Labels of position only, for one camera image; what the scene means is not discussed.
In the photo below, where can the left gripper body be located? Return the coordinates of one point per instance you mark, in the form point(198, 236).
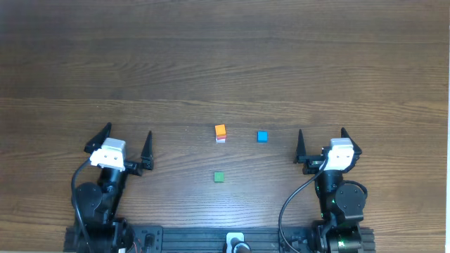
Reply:
point(133, 168)

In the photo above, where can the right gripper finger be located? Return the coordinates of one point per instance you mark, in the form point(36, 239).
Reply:
point(355, 145)
point(300, 149)

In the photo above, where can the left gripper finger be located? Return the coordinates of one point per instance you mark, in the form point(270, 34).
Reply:
point(147, 156)
point(98, 140)

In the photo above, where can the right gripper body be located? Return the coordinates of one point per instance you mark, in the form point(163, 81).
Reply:
point(313, 165)

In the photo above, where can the blue cube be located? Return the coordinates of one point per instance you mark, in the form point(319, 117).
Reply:
point(262, 136)

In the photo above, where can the green cube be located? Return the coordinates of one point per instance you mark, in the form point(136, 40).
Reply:
point(219, 176)

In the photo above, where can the orange cube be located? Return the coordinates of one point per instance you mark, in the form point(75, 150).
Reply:
point(220, 130)

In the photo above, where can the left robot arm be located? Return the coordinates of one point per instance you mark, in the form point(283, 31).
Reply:
point(105, 200)

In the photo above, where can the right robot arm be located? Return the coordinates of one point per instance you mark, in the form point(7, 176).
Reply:
point(339, 200)

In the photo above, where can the white cube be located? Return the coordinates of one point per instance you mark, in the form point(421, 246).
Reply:
point(220, 141)

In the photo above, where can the red cube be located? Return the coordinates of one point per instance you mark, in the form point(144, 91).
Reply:
point(220, 138)

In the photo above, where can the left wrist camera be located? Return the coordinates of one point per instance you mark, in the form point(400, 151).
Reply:
point(108, 154)

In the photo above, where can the mounting rail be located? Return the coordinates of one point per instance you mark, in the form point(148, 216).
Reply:
point(197, 239)

